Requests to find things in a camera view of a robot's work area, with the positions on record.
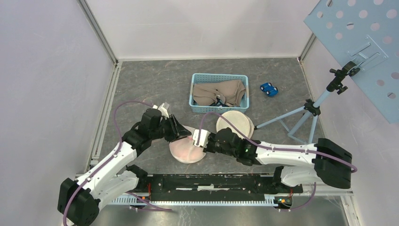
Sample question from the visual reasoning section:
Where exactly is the blue perforated panel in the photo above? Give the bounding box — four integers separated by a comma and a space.
304, 0, 399, 124

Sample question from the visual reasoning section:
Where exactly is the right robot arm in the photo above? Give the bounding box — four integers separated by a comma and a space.
194, 128, 357, 192

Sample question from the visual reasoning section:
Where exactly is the beige bra in basket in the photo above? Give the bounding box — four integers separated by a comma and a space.
192, 80, 247, 107

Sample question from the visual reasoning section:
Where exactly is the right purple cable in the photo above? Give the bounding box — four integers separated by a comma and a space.
195, 112, 358, 212

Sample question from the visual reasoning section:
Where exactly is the purple cable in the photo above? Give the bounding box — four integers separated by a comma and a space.
195, 112, 358, 212
63, 100, 173, 226

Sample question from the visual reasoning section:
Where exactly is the light blue plastic basket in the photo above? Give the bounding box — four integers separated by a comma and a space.
189, 73, 249, 113

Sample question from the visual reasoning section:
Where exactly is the blue toy car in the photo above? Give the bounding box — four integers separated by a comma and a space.
260, 82, 278, 97

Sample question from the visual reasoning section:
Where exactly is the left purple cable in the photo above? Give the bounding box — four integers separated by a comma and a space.
63, 100, 173, 226

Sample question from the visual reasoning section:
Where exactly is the blue tripod stand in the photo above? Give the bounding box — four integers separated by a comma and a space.
254, 61, 362, 144

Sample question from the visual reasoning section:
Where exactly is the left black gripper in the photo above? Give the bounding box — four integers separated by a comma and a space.
150, 114, 192, 143

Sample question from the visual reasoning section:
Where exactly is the white cable tray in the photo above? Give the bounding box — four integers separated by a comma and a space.
109, 194, 292, 207

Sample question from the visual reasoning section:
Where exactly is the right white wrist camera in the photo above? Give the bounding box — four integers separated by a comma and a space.
192, 129, 210, 148

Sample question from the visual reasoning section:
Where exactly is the white mesh laundry bag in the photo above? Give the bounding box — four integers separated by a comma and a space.
169, 135, 206, 164

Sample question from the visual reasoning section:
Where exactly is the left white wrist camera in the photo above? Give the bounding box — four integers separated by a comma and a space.
152, 102, 170, 118

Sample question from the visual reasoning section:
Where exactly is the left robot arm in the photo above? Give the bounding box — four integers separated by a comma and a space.
57, 108, 192, 226

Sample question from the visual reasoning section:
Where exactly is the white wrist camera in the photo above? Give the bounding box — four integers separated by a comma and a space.
192, 129, 210, 148
152, 102, 170, 118

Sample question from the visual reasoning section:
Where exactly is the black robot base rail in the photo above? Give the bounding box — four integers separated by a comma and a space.
132, 173, 303, 202

